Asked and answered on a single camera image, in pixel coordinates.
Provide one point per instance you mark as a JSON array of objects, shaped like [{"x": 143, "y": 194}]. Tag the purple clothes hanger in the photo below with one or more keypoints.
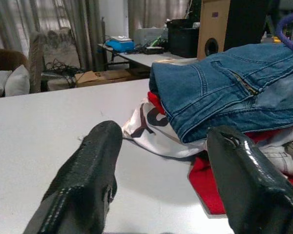
[{"x": 280, "y": 26}]

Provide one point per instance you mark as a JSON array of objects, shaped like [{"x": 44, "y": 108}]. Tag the black tall panel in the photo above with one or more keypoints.
[{"x": 244, "y": 22}]

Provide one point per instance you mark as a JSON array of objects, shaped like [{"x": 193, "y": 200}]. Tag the grey metal pole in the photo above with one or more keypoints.
[{"x": 103, "y": 36}]

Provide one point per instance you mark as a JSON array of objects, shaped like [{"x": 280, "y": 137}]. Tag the white folding table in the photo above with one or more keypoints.
[{"x": 141, "y": 58}]

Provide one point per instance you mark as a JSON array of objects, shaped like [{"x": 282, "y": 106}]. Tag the yellow small object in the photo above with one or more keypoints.
[{"x": 274, "y": 40}]

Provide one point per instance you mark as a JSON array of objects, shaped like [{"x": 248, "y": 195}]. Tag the tan wooden speaker cabinet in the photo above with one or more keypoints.
[{"x": 212, "y": 24}]

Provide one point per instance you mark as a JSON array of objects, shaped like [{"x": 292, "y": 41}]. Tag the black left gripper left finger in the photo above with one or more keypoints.
[{"x": 88, "y": 175}]

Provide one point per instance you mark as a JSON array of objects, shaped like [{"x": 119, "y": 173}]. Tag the brown sofa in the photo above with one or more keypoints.
[{"x": 5, "y": 58}]

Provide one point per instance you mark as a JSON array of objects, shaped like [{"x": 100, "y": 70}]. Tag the red garment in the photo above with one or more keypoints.
[{"x": 202, "y": 185}]

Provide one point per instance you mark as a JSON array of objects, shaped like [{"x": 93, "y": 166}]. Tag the white grey-lined garment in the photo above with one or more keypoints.
[{"x": 278, "y": 156}]

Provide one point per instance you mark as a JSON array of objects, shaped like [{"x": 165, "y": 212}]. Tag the pale sheer curtain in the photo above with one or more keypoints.
[
  {"x": 149, "y": 12},
  {"x": 14, "y": 19}
]

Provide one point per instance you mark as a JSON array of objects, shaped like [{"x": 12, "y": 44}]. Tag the black flat device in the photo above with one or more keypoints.
[{"x": 153, "y": 50}]

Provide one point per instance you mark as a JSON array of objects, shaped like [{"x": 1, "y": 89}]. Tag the white black-printed shirt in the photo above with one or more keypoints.
[{"x": 141, "y": 136}]

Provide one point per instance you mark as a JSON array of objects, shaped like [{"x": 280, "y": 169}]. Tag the black plastic bin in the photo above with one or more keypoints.
[{"x": 183, "y": 39}]

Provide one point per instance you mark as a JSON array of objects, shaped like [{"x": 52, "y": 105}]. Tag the blue flat device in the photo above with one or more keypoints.
[{"x": 119, "y": 45}]

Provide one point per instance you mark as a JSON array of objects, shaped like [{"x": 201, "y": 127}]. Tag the blue denim garment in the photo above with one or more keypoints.
[{"x": 210, "y": 85}]

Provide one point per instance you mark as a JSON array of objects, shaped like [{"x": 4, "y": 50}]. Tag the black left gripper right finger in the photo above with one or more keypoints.
[{"x": 249, "y": 190}]

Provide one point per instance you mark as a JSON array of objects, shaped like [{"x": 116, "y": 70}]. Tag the flat brown cardboard box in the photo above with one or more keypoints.
[{"x": 100, "y": 76}]

